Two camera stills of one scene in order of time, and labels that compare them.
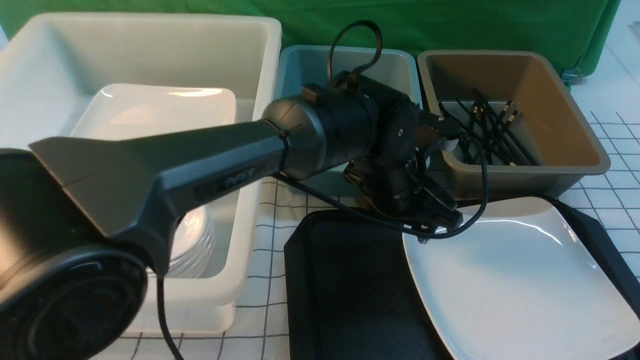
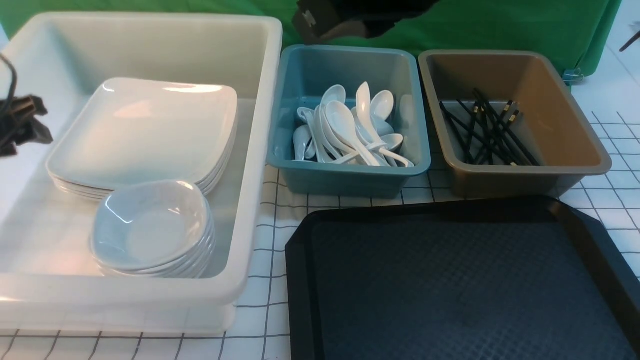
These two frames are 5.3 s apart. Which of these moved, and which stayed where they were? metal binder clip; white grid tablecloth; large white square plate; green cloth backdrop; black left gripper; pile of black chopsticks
Moved: black left gripper; large white square plate
Stayed: pile of black chopsticks; green cloth backdrop; white grid tablecloth; metal binder clip
